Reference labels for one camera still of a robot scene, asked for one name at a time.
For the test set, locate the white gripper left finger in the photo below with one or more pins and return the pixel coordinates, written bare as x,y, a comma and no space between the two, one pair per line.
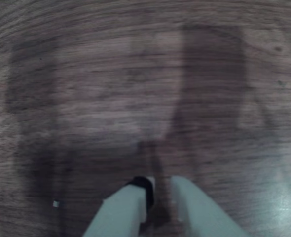
120,212

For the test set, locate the small white crumb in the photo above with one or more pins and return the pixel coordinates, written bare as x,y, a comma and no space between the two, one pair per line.
56,204

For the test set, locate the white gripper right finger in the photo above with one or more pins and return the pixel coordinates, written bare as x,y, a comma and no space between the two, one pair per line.
202,212

